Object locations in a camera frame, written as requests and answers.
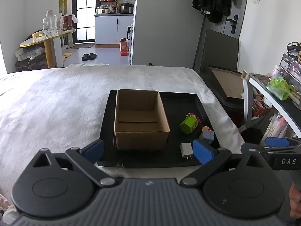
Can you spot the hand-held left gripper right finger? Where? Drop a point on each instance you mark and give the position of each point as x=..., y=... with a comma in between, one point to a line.
x=203, y=152

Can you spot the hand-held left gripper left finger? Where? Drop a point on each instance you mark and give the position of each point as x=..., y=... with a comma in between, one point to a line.
x=94, y=150

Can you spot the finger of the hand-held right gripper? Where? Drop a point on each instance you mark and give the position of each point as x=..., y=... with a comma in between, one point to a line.
x=277, y=141

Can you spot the grey purple block toy figure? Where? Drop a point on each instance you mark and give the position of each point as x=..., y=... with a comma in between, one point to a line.
x=207, y=135

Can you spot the black tray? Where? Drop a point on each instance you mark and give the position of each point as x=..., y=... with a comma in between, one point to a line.
x=175, y=153

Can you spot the person's right hand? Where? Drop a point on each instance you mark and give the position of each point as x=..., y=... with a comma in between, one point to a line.
x=295, y=201

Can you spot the white charger plug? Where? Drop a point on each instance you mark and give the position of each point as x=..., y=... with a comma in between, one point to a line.
x=186, y=150

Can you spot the green block toy pink figure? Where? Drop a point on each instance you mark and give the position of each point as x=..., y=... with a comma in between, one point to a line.
x=189, y=124

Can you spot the orange basket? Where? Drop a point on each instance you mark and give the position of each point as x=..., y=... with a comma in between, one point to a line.
x=259, y=106

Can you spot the green plastic bag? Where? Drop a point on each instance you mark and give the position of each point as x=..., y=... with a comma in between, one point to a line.
x=278, y=89

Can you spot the white desk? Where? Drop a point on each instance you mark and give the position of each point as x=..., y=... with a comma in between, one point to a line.
x=261, y=84

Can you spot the stack of dark boxes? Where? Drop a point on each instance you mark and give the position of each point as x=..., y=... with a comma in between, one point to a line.
x=291, y=66

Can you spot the white floor towel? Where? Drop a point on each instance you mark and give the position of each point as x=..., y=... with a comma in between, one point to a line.
x=89, y=64

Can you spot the black slipper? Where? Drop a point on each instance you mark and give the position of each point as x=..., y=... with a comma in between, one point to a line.
x=85, y=57
x=92, y=56

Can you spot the yellow slipper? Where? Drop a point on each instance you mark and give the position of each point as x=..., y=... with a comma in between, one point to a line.
x=67, y=55

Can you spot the dark leaning board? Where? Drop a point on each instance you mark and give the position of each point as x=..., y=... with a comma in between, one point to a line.
x=218, y=49

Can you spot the orange cardboard box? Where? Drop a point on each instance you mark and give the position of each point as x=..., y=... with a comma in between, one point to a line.
x=123, y=48

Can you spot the storage bags under side table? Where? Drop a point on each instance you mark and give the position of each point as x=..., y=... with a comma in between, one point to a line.
x=30, y=58

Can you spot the gold top side table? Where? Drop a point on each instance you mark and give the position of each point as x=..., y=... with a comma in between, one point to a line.
x=47, y=41

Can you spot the dark spray bottle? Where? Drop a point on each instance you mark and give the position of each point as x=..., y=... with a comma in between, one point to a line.
x=128, y=34

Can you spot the white kitchen cabinet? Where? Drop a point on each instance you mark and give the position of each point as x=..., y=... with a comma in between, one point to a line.
x=105, y=29

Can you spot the red box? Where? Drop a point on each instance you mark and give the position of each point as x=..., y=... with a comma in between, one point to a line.
x=67, y=22

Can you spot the short clear glass jar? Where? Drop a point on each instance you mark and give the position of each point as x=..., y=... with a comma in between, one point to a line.
x=46, y=28

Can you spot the tall clear glass jar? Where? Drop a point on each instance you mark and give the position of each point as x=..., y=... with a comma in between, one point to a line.
x=53, y=23

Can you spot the black framed glass door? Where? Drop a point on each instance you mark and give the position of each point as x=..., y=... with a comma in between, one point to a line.
x=74, y=11

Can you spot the white cooker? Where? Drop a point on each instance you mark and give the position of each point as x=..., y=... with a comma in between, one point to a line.
x=102, y=10

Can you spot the black rice cooker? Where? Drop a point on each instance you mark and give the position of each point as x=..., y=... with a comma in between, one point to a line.
x=127, y=8

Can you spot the black frame with cardboard back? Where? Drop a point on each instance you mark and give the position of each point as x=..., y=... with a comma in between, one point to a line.
x=227, y=84

